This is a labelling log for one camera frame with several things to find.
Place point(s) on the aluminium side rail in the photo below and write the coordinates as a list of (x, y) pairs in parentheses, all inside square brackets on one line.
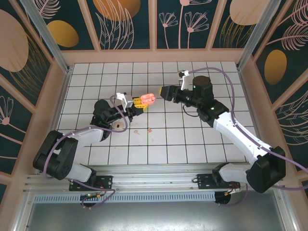
[(248, 96), (62, 96)]

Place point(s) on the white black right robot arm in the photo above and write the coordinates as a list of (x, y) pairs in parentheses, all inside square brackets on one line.
[(240, 134)]

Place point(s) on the single flower wall panel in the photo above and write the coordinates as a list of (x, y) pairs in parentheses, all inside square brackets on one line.
[(9, 134)]

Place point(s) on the leaf outline wall panel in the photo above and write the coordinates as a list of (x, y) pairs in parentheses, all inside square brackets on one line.
[(296, 125)]

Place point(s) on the three flowers wall panel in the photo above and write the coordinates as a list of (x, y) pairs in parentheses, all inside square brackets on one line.
[(183, 29)]

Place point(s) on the feather leaf wall panel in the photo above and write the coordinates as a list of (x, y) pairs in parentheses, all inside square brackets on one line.
[(275, 65)]

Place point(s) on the grey metal sheet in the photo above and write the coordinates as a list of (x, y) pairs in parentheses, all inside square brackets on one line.
[(154, 216)]

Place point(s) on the gold lines wall panel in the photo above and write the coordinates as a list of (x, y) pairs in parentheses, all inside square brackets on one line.
[(14, 48)]

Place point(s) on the beige circle wall panel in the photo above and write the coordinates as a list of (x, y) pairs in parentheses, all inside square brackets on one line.
[(240, 12)]

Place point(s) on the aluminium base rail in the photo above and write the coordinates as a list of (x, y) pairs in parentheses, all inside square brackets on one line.
[(154, 178)]

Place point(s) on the aluminium corner post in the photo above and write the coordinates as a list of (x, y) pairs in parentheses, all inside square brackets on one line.
[(49, 36), (260, 36)]

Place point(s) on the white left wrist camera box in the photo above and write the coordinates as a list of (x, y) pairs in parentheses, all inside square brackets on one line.
[(124, 99)]

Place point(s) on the yellow oval wall panel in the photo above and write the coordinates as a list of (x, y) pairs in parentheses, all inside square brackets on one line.
[(62, 33)]

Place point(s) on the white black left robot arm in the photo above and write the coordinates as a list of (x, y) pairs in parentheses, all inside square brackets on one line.
[(79, 138)]

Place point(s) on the orange circle wall panel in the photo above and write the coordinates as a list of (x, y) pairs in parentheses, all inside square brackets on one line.
[(115, 9)]

